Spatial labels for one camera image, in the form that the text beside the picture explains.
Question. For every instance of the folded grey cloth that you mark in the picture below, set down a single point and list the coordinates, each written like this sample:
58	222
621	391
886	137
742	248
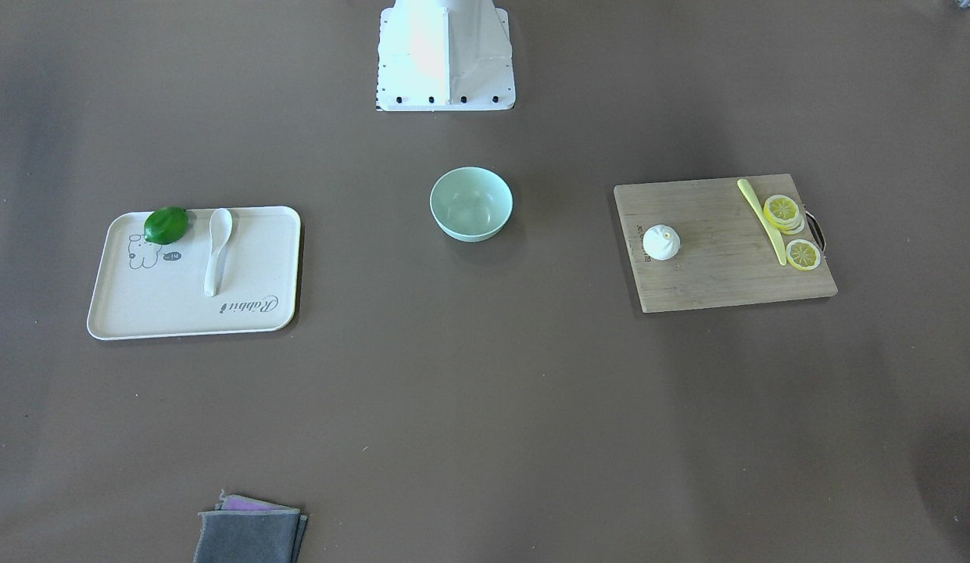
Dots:
243	529

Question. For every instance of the white steamed bun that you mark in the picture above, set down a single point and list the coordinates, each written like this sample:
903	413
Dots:
661	242

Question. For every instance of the green lime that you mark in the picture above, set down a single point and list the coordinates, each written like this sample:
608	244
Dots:
166	225

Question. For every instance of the lower lemon slice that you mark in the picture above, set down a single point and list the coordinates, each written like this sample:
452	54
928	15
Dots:
803	255

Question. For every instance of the cream rabbit tray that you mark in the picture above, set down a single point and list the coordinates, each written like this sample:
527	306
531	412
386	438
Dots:
147	291

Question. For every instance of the upper lemon slice stack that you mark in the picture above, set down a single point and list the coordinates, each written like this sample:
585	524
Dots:
784	214

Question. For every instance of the yellow plastic knife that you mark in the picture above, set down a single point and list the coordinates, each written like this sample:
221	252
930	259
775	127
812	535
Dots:
774	235

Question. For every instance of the wooden cutting board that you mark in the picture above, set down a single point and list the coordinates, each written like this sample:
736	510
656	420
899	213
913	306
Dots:
725	257

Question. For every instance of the white ceramic spoon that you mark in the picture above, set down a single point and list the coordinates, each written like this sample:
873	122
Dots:
220	230

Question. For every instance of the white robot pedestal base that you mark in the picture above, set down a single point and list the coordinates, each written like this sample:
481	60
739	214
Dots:
445	56

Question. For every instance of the light green bowl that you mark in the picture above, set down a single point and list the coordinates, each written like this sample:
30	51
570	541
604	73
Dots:
471	204

